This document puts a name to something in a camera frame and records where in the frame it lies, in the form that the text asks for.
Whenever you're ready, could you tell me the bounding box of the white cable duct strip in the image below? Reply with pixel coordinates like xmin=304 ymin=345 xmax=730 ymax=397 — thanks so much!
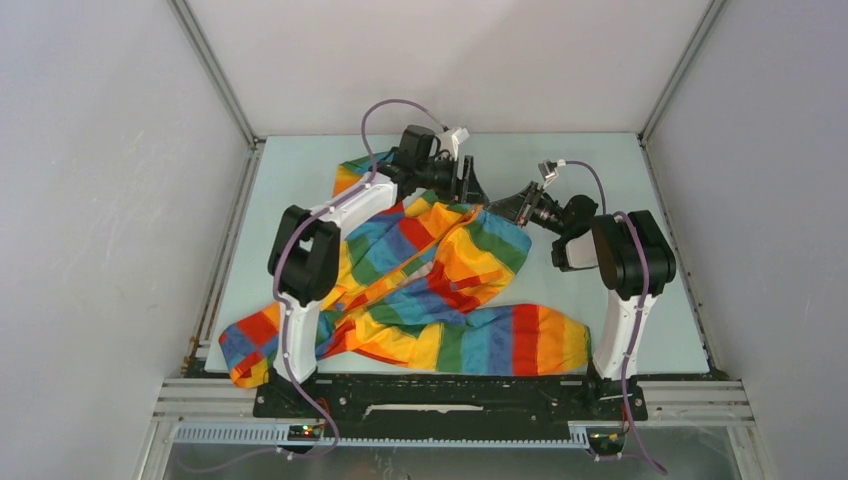
xmin=173 ymin=422 xmax=589 ymax=449

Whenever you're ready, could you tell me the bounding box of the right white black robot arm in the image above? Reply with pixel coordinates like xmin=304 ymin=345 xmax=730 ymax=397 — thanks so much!
xmin=486 ymin=182 xmax=677 ymax=418

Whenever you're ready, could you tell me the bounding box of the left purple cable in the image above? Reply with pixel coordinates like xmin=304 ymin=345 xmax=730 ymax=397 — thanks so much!
xmin=174 ymin=99 xmax=449 ymax=476

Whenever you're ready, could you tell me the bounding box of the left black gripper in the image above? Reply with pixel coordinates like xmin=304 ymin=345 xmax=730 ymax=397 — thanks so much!
xmin=414 ymin=153 xmax=487 ymax=205

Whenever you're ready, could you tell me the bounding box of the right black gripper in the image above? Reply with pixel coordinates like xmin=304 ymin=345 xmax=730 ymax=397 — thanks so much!
xmin=485 ymin=180 xmax=570 ymax=237

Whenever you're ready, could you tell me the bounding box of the aluminium corner post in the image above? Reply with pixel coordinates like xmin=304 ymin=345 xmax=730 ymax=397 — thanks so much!
xmin=638 ymin=0 xmax=730 ymax=148
xmin=167 ymin=0 xmax=260 ymax=149

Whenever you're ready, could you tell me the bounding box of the left aluminium corner post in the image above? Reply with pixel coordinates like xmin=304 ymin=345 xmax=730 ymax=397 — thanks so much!
xmin=167 ymin=0 xmax=260 ymax=149

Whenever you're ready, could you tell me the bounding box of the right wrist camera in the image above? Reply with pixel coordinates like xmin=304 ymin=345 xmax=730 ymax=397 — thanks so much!
xmin=538 ymin=160 xmax=560 ymax=190

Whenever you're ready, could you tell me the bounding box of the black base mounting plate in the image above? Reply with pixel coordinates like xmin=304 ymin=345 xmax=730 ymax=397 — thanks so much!
xmin=253 ymin=373 xmax=648 ymax=439

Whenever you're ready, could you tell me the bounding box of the aluminium front frame rail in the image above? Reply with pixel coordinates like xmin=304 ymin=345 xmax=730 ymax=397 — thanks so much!
xmin=153 ymin=375 xmax=754 ymax=427

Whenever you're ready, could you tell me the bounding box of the right aluminium corner post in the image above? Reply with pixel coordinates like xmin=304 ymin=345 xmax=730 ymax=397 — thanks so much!
xmin=638 ymin=0 xmax=730 ymax=148

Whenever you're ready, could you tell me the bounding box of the rainbow striped jacket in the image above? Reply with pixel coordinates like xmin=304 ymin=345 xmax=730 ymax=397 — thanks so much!
xmin=218 ymin=153 xmax=592 ymax=390

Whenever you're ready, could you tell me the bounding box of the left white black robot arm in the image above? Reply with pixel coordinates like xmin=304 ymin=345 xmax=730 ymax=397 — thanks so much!
xmin=268 ymin=125 xmax=473 ymax=417

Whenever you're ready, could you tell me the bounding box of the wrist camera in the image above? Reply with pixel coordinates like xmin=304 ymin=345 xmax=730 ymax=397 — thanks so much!
xmin=437 ymin=127 xmax=470 ymax=160
xmin=538 ymin=160 xmax=560 ymax=190

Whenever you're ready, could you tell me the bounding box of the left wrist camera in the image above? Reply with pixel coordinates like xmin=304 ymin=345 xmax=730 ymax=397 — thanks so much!
xmin=437 ymin=127 xmax=470 ymax=160

